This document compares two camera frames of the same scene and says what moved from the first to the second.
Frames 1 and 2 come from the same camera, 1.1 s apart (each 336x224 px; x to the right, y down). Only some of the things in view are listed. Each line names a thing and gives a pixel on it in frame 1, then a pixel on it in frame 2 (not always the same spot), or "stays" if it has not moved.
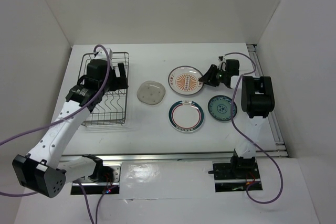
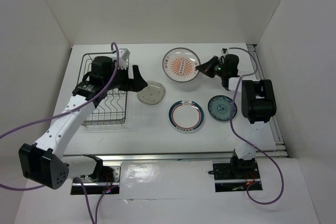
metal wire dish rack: x=112 y=110 stays
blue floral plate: x=219 y=107 stays
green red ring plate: x=186 y=116 stays
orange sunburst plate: x=184 y=80 to x=179 y=64
